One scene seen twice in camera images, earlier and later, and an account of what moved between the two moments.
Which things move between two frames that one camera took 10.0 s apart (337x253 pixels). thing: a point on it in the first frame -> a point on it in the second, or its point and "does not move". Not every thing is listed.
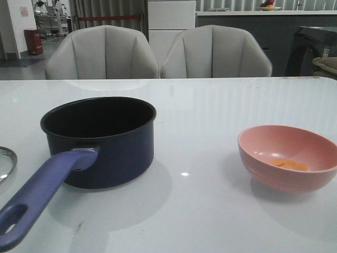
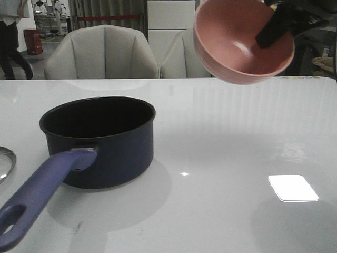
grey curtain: (109, 7) does not move
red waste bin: (33, 41) does not move
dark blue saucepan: (94, 143) does not move
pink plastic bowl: (259, 145) -> (225, 32)
